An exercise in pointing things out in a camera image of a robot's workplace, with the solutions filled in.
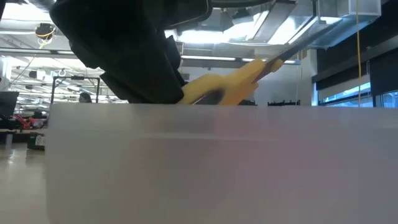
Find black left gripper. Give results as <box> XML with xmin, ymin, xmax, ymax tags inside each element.
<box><xmin>49</xmin><ymin>0</ymin><xmax>212</xmax><ymax>105</ymax></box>

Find yellow handled scissors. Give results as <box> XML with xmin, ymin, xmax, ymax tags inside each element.
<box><xmin>178</xmin><ymin>26</ymin><xmax>343</xmax><ymax>106</ymax></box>

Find person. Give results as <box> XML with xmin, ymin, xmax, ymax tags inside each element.
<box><xmin>78</xmin><ymin>92</ymin><xmax>93</xmax><ymax>104</ymax></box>

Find long ceiling light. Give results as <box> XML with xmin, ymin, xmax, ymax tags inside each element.
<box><xmin>180</xmin><ymin>55</ymin><xmax>301</xmax><ymax>65</ymax></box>

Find clear plastic box base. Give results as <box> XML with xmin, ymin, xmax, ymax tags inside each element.
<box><xmin>44</xmin><ymin>103</ymin><xmax>398</xmax><ymax>224</ymax></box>

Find green box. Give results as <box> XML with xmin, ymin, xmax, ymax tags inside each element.
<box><xmin>27</xmin><ymin>133</ymin><xmax>47</xmax><ymax>150</ymax></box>

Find red equipment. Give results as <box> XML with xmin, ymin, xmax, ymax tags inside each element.
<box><xmin>12</xmin><ymin>113</ymin><xmax>41</xmax><ymax>129</ymax></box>

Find dark monitor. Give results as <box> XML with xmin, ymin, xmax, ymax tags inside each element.
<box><xmin>0</xmin><ymin>91</ymin><xmax>20</xmax><ymax>118</ymax></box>

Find black metal frame stand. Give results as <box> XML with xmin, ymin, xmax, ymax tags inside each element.
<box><xmin>50</xmin><ymin>76</ymin><xmax>101</xmax><ymax>104</ymax></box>

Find ceiling cable reel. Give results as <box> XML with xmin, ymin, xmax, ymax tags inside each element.
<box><xmin>34</xmin><ymin>23</ymin><xmax>56</xmax><ymax>40</ymax></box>

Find silver ceiling duct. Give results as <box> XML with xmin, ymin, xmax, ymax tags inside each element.
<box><xmin>254</xmin><ymin>0</ymin><xmax>382</xmax><ymax>50</ymax></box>

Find yellow hanging cable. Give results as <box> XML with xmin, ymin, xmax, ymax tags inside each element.
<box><xmin>355</xmin><ymin>0</ymin><xmax>362</xmax><ymax>106</ymax></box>

